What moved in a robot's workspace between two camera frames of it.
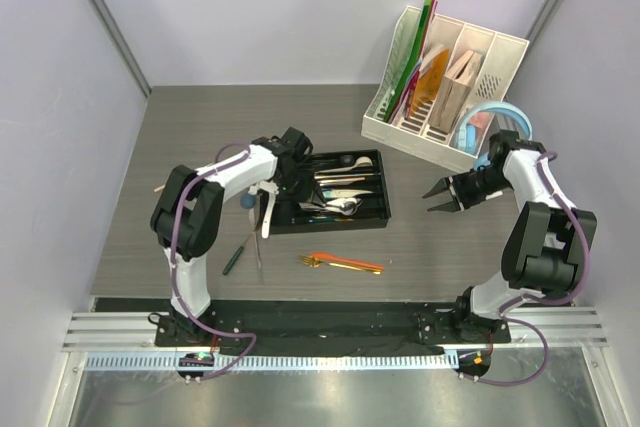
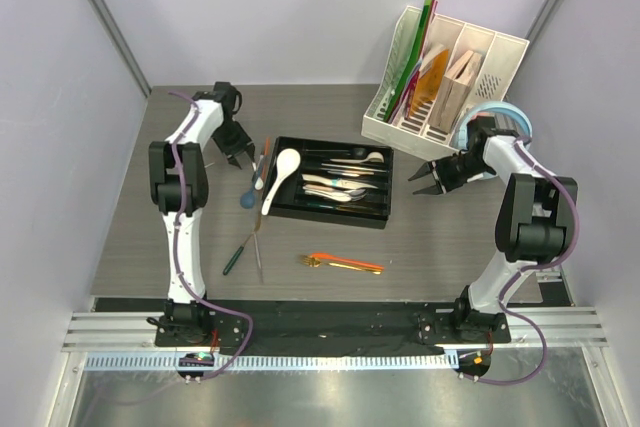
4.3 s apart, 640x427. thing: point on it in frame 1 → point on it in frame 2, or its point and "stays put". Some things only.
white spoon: (343, 204) → (335, 195)
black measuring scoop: (339, 160) → (357, 152)
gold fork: (315, 262) stays put
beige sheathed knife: (343, 193) → (337, 182)
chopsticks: (340, 179) → (345, 170)
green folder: (411, 61) stays put
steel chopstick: (258, 259) stays put
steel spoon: (351, 207) → (355, 192)
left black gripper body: (297, 187) → (231, 137)
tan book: (456, 86) stays put
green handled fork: (239, 250) stays put
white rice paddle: (363, 161) → (373, 157)
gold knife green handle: (329, 219) → (345, 207)
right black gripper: (462, 200) → (445, 181)
